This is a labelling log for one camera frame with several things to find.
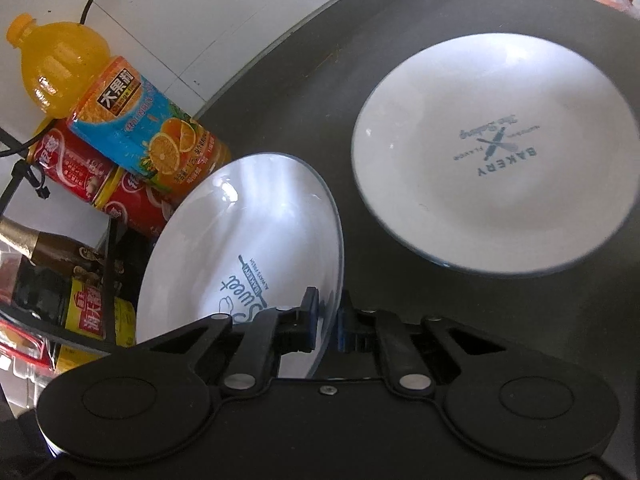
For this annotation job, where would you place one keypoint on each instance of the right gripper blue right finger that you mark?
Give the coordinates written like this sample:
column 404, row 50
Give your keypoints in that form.
column 386, row 337

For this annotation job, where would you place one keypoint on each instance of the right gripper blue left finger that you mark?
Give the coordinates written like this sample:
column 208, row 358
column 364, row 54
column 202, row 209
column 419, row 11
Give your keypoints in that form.
column 272, row 334

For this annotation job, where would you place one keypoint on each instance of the white plate sweet print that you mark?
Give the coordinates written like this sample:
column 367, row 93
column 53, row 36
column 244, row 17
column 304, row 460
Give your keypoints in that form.
column 252, row 236

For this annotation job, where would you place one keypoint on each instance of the white plate bakery print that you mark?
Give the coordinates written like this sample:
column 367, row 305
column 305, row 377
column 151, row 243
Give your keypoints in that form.
column 500, row 154

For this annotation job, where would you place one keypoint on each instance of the red snack can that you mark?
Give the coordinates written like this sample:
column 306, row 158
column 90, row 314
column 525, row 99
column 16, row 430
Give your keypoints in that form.
column 72, row 162
column 134, row 203

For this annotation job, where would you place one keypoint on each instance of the soy sauce jug yellow label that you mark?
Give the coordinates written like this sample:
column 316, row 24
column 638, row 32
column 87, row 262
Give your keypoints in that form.
column 54, row 279

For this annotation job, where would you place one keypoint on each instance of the black metal spice rack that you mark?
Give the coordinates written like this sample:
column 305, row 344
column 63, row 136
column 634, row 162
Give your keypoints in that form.
column 123, row 270

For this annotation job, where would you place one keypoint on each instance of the orange juice bottle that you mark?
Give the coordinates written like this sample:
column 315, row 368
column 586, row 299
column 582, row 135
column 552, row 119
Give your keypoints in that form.
column 70, row 72

